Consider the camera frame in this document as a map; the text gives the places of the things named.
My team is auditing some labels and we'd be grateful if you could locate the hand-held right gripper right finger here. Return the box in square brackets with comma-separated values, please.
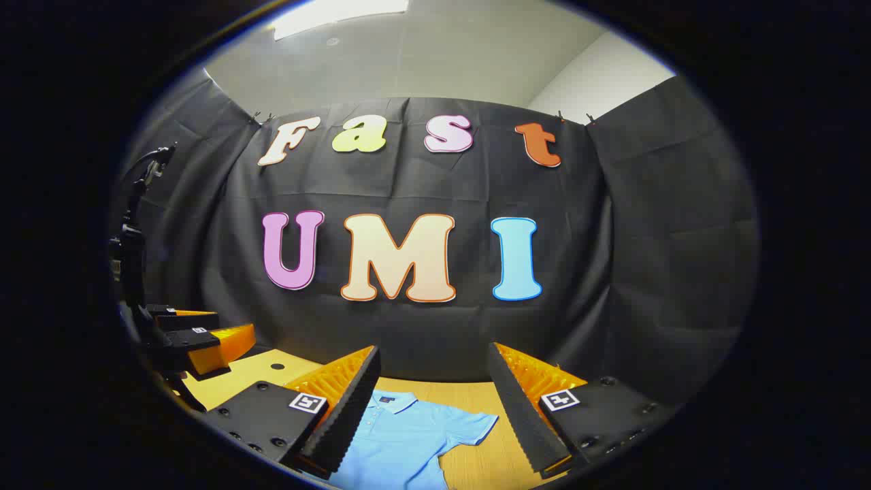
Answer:
[486, 342, 676, 480]

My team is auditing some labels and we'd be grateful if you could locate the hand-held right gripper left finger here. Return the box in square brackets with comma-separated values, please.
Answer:
[203, 345, 382, 480]

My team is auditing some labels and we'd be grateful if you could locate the light blue polo T-shirt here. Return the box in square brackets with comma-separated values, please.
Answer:
[327, 389, 499, 490]

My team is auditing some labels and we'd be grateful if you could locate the black backdrop cloth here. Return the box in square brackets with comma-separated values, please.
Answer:
[112, 68, 759, 409]

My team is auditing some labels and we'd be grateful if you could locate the white ceiling light panel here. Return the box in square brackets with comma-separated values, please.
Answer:
[269, 0, 411, 42]

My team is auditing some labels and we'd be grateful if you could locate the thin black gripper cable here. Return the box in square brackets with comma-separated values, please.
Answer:
[126, 144, 179, 205]

